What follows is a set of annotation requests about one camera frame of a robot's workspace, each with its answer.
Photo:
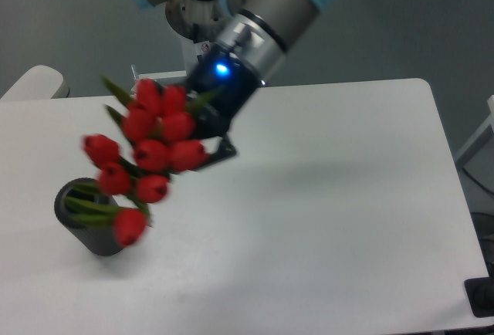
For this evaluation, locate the dark grey ribbed vase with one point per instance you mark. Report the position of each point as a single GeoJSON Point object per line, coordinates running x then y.
{"type": "Point", "coordinates": [89, 214]}

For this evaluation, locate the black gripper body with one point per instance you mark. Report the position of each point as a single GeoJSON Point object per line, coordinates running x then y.
{"type": "Point", "coordinates": [232, 83]}

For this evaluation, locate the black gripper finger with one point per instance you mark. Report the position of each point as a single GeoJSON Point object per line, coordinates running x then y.
{"type": "Point", "coordinates": [225, 151]}

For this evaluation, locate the black device at table edge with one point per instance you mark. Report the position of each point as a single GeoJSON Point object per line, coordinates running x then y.
{"type": "Point", "coordinates": [480, 296]}

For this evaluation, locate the white furniture at right edge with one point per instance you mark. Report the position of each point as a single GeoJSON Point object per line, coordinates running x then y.
{"type": "Point", "coordinates": [480, 137]}

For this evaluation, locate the red tulip bouquet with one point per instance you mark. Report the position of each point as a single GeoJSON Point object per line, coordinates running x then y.
{"type": "Point", "coordinates": [158, 126]}

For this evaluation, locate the white metal base frame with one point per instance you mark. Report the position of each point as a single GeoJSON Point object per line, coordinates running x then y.
{"type": "Point", "coordinates": [163, 78]}

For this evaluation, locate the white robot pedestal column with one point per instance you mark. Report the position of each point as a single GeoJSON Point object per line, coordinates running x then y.
{"type": "Point", "coordinates": [189, 30]}

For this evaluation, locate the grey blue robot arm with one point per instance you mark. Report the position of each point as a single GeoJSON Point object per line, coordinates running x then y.
{"type": "Point", "coordinates": [249, 40]}

